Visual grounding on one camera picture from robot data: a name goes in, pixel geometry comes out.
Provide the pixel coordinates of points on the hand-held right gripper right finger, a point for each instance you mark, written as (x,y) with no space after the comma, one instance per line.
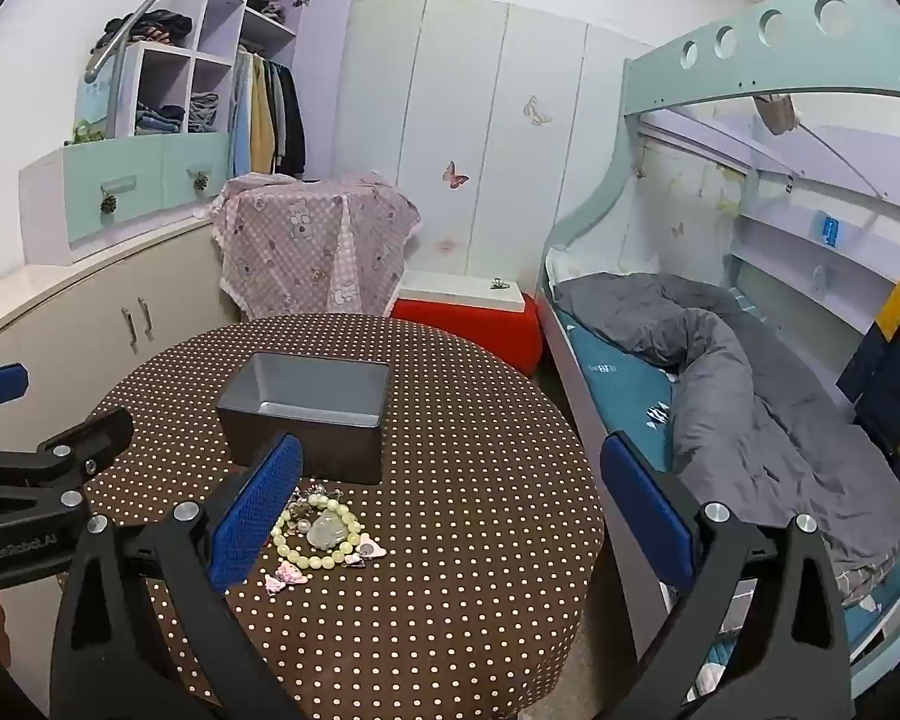
(645,510)

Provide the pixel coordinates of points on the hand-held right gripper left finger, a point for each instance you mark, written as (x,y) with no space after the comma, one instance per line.
(259,510)

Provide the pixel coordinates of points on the cream pearl charm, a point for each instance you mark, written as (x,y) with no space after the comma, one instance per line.
(324,534)

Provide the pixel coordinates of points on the pink bow hair clip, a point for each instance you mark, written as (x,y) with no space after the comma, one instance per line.
(276,583)
(298,576)

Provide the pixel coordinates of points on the grey metal box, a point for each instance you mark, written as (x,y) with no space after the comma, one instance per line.
(307,442)

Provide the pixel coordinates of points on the beige cabinet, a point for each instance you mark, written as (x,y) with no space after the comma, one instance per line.
(82,300)

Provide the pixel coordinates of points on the teal bed sheet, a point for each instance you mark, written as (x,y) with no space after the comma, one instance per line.
(622,382)

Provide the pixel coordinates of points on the grey duvet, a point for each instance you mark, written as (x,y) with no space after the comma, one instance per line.
(757,420)

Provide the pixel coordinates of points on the brown polka dot tablecloth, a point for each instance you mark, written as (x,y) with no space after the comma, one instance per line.
(457,540)

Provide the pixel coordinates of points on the pine cone drawer knob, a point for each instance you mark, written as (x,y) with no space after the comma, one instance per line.
(108,204)
(200,181)

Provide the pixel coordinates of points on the grey checked blanket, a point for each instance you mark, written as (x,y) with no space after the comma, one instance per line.
(862,577)

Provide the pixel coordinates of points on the red ottoman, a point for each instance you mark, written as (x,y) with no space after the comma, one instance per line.
(487,330)

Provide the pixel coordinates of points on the teal drawer unit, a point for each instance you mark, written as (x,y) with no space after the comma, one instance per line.
(120,172)

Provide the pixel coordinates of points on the white pillow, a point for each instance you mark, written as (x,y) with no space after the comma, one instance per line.
(577,266)

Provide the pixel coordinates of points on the green plant ornament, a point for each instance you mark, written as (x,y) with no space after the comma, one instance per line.
(86,133)

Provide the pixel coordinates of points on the pink checked bear cloth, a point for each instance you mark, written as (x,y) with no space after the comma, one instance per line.
(307,240)

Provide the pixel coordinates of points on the yellow and navy jacket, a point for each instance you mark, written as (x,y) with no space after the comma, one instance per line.
(892,375)

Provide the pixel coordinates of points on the white board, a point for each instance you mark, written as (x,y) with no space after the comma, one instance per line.
(457,289)

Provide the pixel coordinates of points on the folded jeans pile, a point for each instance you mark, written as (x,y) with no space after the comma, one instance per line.
(161,118)

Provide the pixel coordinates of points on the grey metal handrail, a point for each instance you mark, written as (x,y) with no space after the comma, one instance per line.
(124,90)

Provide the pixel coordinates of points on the pink flower sticker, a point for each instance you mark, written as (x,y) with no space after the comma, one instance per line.
(444,244)

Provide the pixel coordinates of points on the small blue box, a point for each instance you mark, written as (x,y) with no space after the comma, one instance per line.
(829,229)

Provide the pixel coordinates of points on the folded grey clothes pile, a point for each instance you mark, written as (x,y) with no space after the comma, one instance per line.
(204,111)

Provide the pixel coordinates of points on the hanging light blue garment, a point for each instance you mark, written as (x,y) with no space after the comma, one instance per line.
(240,116)

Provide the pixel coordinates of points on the hanging yellow garment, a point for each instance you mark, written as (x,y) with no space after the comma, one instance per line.
(261,120)

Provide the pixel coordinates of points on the pink butterfly sticker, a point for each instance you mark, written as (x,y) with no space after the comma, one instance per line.
(455,175)

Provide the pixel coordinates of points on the pile of dark clothes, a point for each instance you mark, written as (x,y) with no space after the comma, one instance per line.
(146,26)

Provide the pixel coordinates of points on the cream butterfly sticker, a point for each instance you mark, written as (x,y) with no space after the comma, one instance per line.
(538,111)

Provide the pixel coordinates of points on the brown hanging pouch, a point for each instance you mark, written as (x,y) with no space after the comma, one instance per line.
(776,111)

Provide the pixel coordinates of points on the lilac cubby shelf unit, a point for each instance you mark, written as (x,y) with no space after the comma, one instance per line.
(326,75)

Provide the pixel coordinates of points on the white wardrobe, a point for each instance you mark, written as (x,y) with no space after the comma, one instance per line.
(480,90)

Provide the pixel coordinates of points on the folded dark clothes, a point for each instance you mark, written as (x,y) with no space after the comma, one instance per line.
(270,9)

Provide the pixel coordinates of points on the lilac wall shelves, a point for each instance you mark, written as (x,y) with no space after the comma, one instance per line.
(795,255)

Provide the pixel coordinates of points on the teal bunk bed frame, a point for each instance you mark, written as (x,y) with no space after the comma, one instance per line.
(795,60)

